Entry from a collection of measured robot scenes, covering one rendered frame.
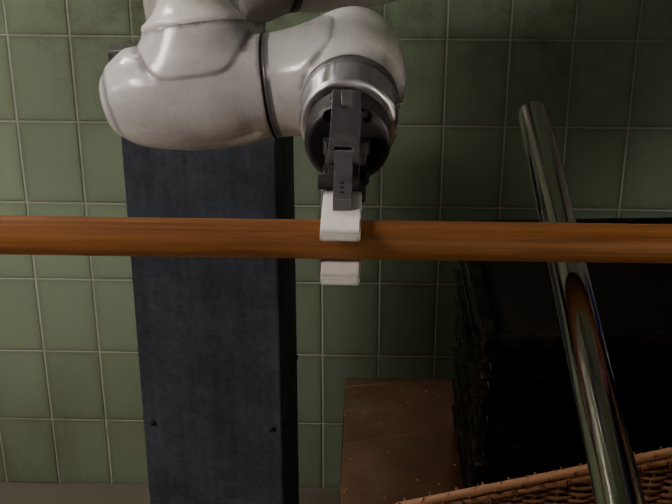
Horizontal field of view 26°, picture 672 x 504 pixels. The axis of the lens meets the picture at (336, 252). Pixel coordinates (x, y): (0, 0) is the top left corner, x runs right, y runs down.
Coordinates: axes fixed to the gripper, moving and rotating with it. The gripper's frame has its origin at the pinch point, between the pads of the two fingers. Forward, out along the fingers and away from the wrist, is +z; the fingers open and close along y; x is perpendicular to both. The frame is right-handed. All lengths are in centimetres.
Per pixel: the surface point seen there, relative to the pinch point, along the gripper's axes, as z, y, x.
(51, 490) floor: -117, 120, 58
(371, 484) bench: -48, 62, -2
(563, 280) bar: 1.8, 2.4, -16.9
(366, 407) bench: -64, 62, -2
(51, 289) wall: -119, 77, 54
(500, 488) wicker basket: -25, 44, -16
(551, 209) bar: -9.6, 2.3, -17.1
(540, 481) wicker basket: -25, 43, -20
